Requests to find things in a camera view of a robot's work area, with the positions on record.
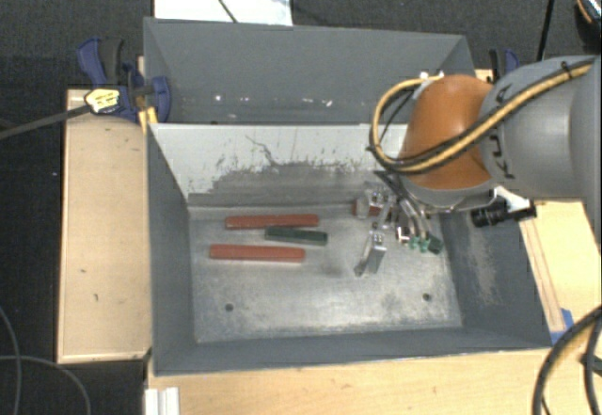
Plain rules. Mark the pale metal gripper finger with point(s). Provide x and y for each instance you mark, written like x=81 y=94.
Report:
x=375 y=255
x=361 y=208

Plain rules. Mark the dark green flat block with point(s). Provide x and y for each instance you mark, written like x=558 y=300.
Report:
x=296 y=235

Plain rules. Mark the grey metal bin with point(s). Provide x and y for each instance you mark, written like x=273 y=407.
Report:
x=301 y=300

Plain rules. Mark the red-brown flat block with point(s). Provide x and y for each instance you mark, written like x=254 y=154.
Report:
x=272 y=221
x=257 y=253

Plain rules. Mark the pale wood board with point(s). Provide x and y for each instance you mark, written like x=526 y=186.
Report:
x=103 y=234

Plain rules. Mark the black cylinder on white bracket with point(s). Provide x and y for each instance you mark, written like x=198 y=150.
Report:
x=491 y=215

